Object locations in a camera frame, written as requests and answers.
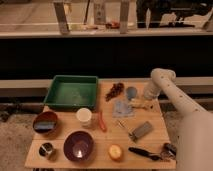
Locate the blue plastic cup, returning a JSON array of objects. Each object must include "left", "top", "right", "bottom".
[{"left": 126, "top": 86, "right": 137, "bottom": 100}]

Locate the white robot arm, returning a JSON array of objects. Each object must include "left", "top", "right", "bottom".
[{"left": 143, "top": 68, "right": 213, "bottom": 171}]

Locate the white plastic cup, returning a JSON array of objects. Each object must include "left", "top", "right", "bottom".
[{"left": 76, "top": 108, "right": 92, "bottom": 127}]

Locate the small metal cup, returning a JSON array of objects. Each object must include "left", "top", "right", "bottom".
[{"left": 39, "top": 142, "right": 55, "bottom": 159}]

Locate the bunch of dark grapes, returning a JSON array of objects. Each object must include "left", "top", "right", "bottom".
[{"left": 105, "top": 82, "right": 124, "bottom": 101}]

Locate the blue cloth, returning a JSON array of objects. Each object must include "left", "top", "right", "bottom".
[{"left": 113, "top": 100, "right": 133, "bottom": 117}]

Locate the green plastic tray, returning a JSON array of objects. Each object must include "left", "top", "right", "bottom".
[{"left": 44, "top": 75, "right": 98, "bottom": 110}]

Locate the metal fork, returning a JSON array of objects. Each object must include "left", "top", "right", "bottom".
[{"left": 117, "top": 120, "right": 131, "bottom": 136}]

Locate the wooden table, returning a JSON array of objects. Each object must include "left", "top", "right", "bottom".
[{"left": 25, "top": 82, "right": 176, "bottom": 171}]

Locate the grey block sponge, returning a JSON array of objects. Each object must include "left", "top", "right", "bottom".
[{"left": 132, "top": 121, "right": 153, "bottom": 142}]

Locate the purple bowl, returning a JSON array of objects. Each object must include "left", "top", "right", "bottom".
[{"left": 63, "top": 131, "right": 94, "bottom": 162}]

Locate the brown bowl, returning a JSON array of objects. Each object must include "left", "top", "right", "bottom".
[{"left": 33, "top": 111, "right": 58, "bottom": 135}]

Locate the blue sponge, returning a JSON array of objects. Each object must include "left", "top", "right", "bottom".
[{"left": 34, "top": 122, "right": 55, "bottom": 130}]

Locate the black binder clip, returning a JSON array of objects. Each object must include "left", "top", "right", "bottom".
[{"left": 163, "top": 143, "right": 177, "bottom": 159}]

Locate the black handled brush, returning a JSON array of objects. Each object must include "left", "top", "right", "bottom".
[{"left": 128, "top": 147, "right": 161, "bottom": 161}]

